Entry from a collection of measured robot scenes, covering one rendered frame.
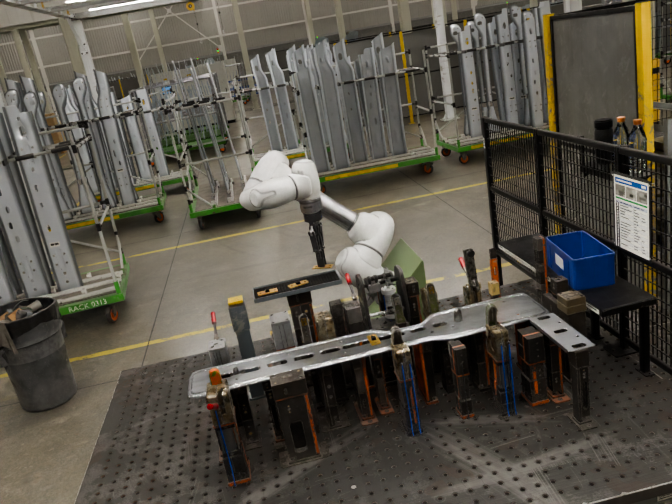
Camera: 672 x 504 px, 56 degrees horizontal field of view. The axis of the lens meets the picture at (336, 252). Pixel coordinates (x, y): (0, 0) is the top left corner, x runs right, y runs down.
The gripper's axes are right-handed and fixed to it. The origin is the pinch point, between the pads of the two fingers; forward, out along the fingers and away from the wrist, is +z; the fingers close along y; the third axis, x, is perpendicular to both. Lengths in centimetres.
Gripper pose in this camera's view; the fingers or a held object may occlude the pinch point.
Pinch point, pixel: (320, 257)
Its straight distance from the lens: 262.2
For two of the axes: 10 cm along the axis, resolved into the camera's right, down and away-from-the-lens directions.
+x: 9.5, -0.8, -2.9
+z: 1.7, 9.3, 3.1
